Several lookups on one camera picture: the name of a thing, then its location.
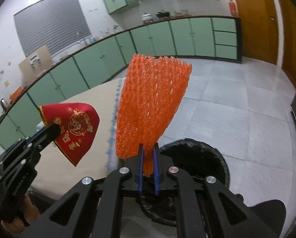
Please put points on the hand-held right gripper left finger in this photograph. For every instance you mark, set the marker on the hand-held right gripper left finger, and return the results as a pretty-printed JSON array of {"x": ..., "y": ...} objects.
[{"x": 140, "y": 166}]

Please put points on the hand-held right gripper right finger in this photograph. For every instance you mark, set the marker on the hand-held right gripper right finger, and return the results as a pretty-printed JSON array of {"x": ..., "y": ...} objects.
[{"x": 156, "y": 168}]

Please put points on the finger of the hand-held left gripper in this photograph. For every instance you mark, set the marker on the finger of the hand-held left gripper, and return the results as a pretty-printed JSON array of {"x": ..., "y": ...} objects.
[
  {"x": 50, "y": 130},
  {"x": 51, "y": 140}
]

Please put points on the red embroidered pouch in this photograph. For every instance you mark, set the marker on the red embroidered pouch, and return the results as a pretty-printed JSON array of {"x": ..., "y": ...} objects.
[{"x": 76, "y": 129}]

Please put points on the bin with black liner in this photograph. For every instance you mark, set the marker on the bin with black liner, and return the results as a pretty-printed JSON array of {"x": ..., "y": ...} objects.
[{"x": 202, "y": 158}]

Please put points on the orange foam net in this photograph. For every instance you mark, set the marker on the orange foam net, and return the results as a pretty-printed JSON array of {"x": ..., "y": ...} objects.
[{"x": 150, "y": 96}]

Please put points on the person's left hand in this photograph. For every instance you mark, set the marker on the person's left hand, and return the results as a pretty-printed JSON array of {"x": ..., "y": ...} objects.
[{"x": 30, "y": 209}]

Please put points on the orange plastic basket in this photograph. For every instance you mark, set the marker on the orange plastic basket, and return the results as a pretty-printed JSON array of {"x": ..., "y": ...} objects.
[{"x": 16, "y": 93}]

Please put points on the table with beige cloth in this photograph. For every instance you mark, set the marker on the table with beige cloth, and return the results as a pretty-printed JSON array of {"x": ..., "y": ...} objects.
[{"x": 93, "y": 104}]

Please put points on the steel electric kettle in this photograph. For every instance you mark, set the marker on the steel electric kettle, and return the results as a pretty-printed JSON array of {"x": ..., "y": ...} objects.
[{"x": 4, "y": 104}]

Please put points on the cardboard water purifier box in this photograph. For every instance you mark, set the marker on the cardboard water purifier box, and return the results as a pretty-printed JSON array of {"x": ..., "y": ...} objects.
[{"x": 36, "y": 63}]

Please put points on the grey window blind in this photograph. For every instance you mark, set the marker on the grey window blind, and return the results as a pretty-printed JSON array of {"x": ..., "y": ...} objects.
[{"x": 51, "y": 22}]

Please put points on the green base cabinets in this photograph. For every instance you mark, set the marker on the green base cabinets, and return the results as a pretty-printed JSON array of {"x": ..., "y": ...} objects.
[{"x": 162, "y": 37}]

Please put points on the white cooking pot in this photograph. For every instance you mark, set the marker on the white cooking pot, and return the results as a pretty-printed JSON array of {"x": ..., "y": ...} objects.
[{"x": 147, "y": 17}]

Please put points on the black wok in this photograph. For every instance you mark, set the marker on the black wok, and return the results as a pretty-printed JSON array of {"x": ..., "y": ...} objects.
[{"x": 162, "y": 14}]

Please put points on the orange thermos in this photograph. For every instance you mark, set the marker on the orange thermos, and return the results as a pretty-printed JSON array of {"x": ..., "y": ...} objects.
[{"x": 233, "y": 8}]

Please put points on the wooden door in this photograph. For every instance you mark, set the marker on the wooden door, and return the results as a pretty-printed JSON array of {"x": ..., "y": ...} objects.
[{"x": 257, "y": 17}]

